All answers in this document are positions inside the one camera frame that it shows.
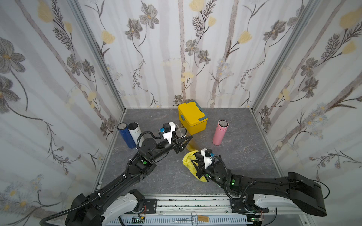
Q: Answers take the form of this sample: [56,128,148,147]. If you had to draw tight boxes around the yellow storage box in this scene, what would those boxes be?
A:
[178,100,208,135]

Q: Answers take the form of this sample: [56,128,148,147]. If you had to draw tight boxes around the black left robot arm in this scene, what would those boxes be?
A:
[40,131,193,226]

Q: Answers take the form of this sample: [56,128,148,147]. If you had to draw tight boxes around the white thermos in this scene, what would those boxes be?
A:
[128,122,142,143]

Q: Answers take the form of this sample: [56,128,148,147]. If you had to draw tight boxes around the white slotted cable duct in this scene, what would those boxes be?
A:
[107,215,253,226]

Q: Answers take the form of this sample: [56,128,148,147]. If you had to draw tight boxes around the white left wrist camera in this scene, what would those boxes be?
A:
[159,122,176,144]

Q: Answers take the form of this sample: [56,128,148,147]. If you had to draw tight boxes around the gold thermos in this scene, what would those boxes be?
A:
[174,127,199,152]

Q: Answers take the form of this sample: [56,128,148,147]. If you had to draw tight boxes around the yellow grey cleaning cloth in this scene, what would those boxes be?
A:
[183,150,208,182]

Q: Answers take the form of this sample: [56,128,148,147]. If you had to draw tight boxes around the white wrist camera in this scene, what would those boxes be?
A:
[201,148,215,169]
[159,122,176,144]

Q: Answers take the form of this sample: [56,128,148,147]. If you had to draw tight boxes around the blue thermos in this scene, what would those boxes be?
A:
[117,122,136,149]

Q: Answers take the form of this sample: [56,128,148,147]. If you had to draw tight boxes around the pink thermos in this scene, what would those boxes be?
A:
[212,120,229,146]

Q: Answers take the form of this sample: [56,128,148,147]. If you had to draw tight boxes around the brown cardboard tag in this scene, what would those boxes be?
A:
[197,215,209,223]

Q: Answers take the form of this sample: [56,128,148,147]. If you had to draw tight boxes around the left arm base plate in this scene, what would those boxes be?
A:
[134,198,157,214]

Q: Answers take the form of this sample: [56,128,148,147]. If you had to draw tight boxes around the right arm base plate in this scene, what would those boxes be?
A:
[230,197,269,215]

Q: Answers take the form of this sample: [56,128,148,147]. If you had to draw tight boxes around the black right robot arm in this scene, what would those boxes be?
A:
[191,152,327,217]

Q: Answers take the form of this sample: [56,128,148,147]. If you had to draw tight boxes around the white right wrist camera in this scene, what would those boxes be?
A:
[201,148,215,169]

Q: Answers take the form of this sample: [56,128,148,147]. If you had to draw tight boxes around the green circuit board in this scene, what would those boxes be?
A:
[131,217,145,224]

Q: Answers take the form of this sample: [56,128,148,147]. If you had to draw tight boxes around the metal scissors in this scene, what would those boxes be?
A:
[173,211,198,226]

